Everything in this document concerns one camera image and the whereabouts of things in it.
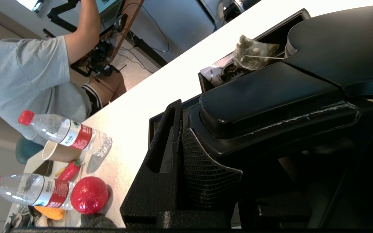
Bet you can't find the brown paper cup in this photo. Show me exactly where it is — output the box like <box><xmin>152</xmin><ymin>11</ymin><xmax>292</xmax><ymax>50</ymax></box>
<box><xmin>42</xmin><ymin>140</ymin><xmax>87</xmax><ymax>163</ymax></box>

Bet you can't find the water bottle red cap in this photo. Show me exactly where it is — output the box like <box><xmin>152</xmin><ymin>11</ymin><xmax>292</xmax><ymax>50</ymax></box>
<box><xmin>18</xmin><ymin>110</ymin><xmax>113</xmax><ymax>158</ymax></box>
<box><xmin>0</xmin><ymin>173</ymin><xmax>77</xmax><ymax>211</ymax></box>

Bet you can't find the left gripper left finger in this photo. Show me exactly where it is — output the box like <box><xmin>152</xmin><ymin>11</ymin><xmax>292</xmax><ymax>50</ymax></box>
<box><xmin>120</xmin><ymin>99</ymin><xmax>243</xmax><ymax>224</ymax></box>

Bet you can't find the black serving tray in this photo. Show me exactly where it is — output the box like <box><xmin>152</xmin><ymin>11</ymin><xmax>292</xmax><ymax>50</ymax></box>
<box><xmin>148</xmin><ymin>93</ymin><xmax>204</xmax><ymax>150</ymax></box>

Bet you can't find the grey refrigerator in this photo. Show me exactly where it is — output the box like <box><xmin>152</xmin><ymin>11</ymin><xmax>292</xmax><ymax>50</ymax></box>
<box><xmin>130</xmin><ymin>0</ymin><xmax>217</xmax><ymax>64</ymax></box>

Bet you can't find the grey and orange cloth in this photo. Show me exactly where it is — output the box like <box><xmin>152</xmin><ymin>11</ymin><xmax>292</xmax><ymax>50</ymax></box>
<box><xmin>80</xmin><ymin>214</ymin><xmax>118</xmax><ymax>229</ymax></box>

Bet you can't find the person in grey t-shirt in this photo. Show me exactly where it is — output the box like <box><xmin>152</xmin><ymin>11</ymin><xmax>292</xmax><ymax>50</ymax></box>
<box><xmin>0</xmin><ymin>0</ymin><xmax>127</xmax><ymax>145</ymax></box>

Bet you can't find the pyramid tea bag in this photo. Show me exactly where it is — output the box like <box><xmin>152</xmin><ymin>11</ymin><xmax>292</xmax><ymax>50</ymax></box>
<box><xmin>233</xmin><ymin>35</ymin><xmax>285</xmax><ymax>71</ymax></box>

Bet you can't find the orange fruit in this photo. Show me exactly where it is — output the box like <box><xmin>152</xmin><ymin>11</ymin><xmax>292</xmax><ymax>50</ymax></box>
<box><xmin>33</xmin><ymin>205</ymin><xmax>66</xmax><ymax>221</ymax></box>

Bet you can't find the black electric kettle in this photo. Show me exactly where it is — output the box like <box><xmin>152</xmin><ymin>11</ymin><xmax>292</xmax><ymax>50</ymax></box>
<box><xmin>188</xmin><ymin>3</ymin><xmax>373</xmax><ymax>228</ymax></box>

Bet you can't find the red toy chili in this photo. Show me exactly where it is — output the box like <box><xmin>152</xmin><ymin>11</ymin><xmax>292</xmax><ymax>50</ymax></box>
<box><xmin>58</xmin><ymin>160</ymin><xmax>82</xmax><ymax>181</ymax></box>

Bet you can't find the black white tea sachet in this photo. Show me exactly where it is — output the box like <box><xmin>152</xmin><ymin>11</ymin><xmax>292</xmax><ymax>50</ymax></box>
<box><xmin>200</xmin><ymin>53</ymin><xmax>255</xmax><ymax>87</ymax></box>

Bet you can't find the wooden desk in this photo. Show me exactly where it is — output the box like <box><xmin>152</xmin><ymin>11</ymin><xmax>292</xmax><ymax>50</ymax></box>
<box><xmin>99</xmin><ymin>0</ymin><xmax>145</xmax><ymax>66</ymax></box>

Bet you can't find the black compartment organizer box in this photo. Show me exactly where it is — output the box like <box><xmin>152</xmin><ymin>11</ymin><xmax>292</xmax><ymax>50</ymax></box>
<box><xmin>198</xmin><ymin>8</ymin><xmax>311</xmax><ymax>95</ymax></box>

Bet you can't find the red toy tomato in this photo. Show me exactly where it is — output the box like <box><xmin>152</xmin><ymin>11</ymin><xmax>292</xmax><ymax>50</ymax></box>
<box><xmin>70</xmin><ymin>176</ymin><xmax>109</xmax><ymax>215</ymax></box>

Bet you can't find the open laptop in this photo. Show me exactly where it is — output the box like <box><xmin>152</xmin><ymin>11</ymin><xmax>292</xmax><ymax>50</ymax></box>
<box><xmin>97</xmin><ymin>0</ymin><xmax>126</xmax><ymax>35</ymax></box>

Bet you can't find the teal stool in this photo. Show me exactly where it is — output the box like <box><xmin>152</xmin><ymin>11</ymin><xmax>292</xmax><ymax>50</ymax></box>
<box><xmin>15</xmin><ymin>136</ymin><xmax>45</xmax><ymax>165</ymax></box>

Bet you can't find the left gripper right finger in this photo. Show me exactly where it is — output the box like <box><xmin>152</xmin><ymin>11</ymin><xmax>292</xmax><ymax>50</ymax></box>
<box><xmin>319</xmin><ymin>107</ymin><xmax>373</xmax><ymax>229</ymax></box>

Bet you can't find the black computer mouse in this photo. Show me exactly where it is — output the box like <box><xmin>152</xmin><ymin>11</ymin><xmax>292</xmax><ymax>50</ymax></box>
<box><xmin>115</xmin><ymin>14</ymin><xmax>129</xmax><ymax>32</ymax></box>

